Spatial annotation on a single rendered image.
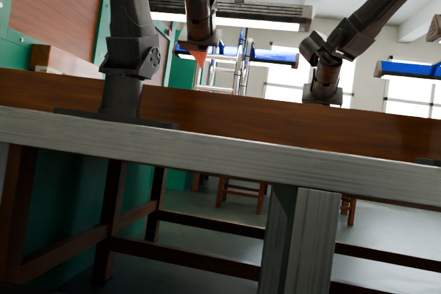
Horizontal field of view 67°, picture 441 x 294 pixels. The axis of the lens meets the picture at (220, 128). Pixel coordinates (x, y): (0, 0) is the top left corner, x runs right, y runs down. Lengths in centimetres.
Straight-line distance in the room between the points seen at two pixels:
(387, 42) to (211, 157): 649
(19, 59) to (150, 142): 77
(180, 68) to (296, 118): 319
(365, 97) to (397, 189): 609
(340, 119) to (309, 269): 43
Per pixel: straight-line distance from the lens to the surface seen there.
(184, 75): 384
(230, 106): 74
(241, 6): 113
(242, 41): 127
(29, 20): 115
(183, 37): 87
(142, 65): 57
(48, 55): 109
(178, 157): 36
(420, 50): 697
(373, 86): 654
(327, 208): 37
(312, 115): 74
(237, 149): 35
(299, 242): 37
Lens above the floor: 67
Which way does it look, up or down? 1 degrees up
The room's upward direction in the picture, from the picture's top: 8 degrees clockwise
